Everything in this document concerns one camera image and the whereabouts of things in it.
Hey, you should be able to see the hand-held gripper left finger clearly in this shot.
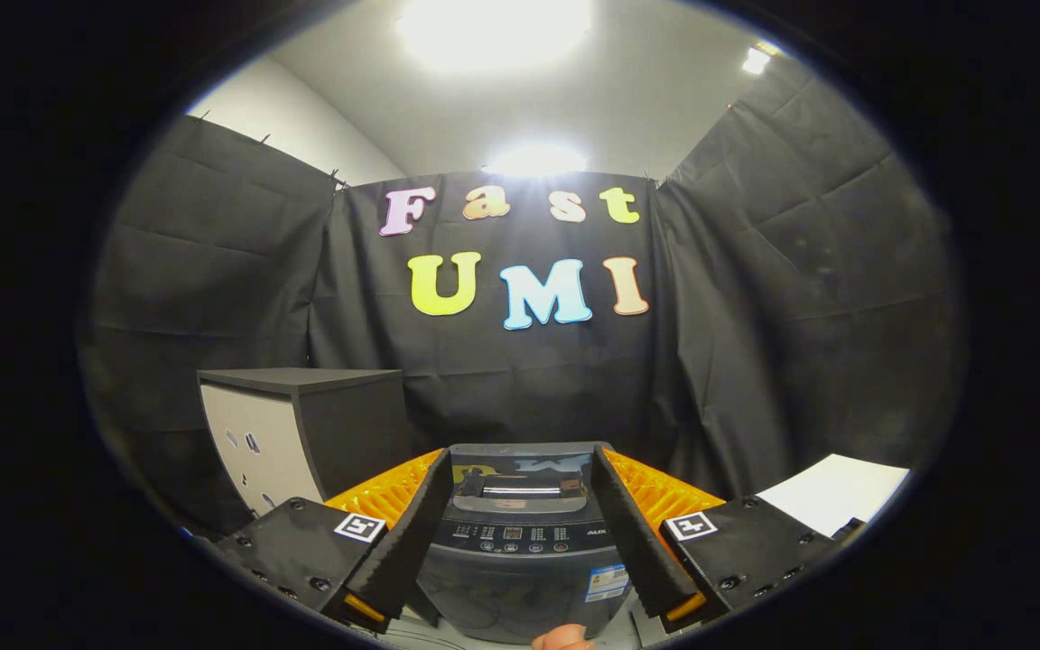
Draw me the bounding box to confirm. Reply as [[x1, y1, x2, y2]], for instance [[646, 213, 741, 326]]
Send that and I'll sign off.
[[218, 449, 453, 633]]

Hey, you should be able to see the large ceiling light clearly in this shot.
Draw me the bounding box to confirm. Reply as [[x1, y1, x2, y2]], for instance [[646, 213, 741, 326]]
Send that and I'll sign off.
[[398, 0, 593, 71]]

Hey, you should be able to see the black backdrop cloth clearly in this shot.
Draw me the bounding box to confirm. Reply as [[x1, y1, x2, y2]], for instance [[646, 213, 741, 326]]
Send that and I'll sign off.
[[78, 68, 968, 543]]

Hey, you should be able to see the oval ceiling light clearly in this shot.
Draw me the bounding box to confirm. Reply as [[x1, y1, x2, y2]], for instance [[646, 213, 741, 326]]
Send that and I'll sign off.
[[484, 144, 589, 177]]

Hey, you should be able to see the grey washing machine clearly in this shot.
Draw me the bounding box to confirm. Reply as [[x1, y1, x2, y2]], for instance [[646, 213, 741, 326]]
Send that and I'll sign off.
[[416, 441, 634, 646]]

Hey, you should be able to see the beige and black cabinet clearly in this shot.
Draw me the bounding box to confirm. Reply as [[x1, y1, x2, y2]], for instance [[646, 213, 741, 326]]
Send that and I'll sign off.
[[198, 367, 413, 543]]

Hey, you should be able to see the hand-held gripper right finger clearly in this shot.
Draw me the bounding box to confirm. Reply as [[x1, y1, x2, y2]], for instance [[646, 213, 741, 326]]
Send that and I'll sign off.
[[590, 444, 866, 633]]

